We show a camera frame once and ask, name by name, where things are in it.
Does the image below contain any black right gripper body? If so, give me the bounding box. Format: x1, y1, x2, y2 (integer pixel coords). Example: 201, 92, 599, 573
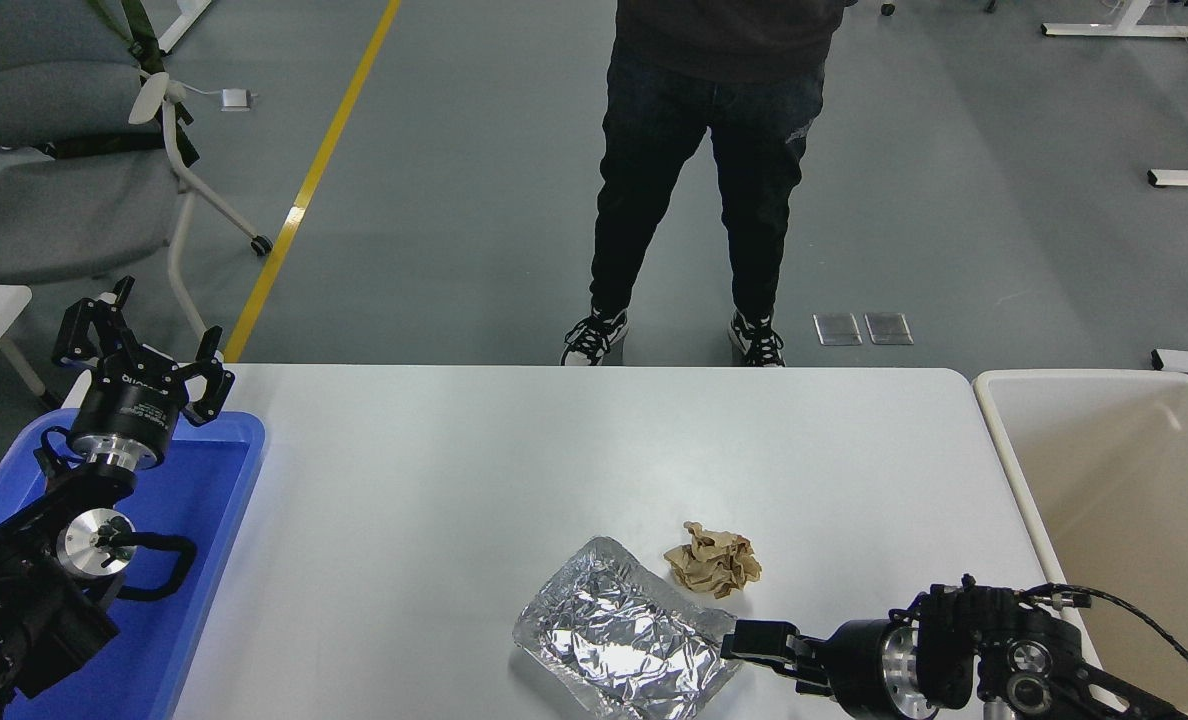
819, 618, 897, 719

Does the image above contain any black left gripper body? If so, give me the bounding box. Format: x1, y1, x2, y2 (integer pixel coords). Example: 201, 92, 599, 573
66, 345, 192, 467

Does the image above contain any tan paper ball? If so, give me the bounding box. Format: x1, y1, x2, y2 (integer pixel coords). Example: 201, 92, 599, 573
664, 521, 763, 600

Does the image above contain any silver foil tray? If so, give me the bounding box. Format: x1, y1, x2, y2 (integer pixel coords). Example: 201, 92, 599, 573
512, 536, 766, 720

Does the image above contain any grey office chair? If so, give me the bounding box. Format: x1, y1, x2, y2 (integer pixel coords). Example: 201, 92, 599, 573
0, 0, 275, 346

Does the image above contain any blue plastic tray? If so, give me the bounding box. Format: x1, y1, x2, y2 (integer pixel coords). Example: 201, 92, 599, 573
0, 408, 267, 720

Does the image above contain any large pale plastic bin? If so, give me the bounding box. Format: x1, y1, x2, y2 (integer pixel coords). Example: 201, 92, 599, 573
972, 368, 1188, 720

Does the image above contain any person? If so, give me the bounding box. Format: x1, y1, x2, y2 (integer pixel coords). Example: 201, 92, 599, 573
560, 0, 855, 368

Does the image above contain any olive green bag strap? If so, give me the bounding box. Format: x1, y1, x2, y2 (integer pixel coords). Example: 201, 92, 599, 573
39, 0, 200, 166

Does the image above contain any white desk base frame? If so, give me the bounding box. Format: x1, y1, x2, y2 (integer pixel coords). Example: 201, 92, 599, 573
1042, 0, 1188, 39

